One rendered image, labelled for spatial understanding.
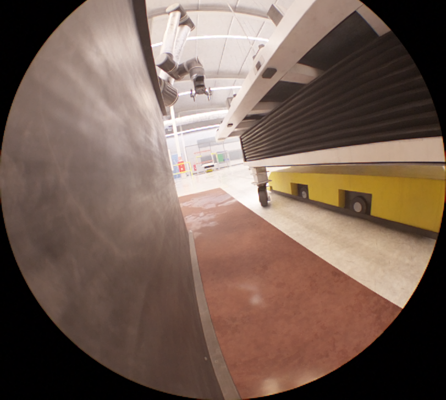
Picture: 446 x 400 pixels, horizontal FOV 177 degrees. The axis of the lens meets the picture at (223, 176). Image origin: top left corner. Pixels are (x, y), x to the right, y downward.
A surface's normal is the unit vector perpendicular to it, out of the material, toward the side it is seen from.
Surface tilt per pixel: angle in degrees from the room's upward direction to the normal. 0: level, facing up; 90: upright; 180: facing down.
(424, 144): 90
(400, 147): 90
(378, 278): 0
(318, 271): 0
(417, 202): 90
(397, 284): 0
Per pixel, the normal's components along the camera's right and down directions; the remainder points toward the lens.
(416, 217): -0.96, 0.21
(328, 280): -0.21, -0.98
